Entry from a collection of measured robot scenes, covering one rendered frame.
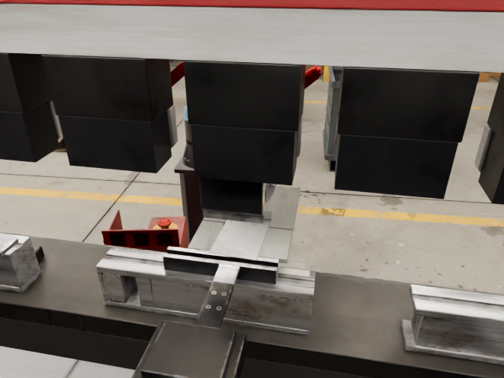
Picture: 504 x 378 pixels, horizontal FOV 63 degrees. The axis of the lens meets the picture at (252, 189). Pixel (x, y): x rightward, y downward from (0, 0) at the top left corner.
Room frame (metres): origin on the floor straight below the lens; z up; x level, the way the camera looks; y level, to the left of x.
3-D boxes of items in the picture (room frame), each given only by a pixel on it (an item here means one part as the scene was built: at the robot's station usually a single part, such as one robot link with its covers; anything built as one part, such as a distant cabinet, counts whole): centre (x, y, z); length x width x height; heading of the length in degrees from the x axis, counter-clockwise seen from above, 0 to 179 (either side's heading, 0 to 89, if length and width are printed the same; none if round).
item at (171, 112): (0.59, 0.20, 1.26); 0.15 x 0.09 x 0.17; 79
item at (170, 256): (0.56, 0.05, 0.98); 0.20 x 0.03 x 0.03; 79
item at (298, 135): (0.56, 0.01, 1.26); 0.15 x 0.09 x 0.17; 79
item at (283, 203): (0.70, 0.00, 1.00); 0.26 x 0.18 x 0.01; 169
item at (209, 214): (0.56, 0.03, 1.13); 0.10 x 0.02 x 0.10; 79
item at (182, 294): (0.57, 0.08, 0.92); 0.39 x 0.06 x 0.10; 79
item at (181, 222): (0.96, 0.30, 0.75); 0.20 x 0.16 x 0.18; 92
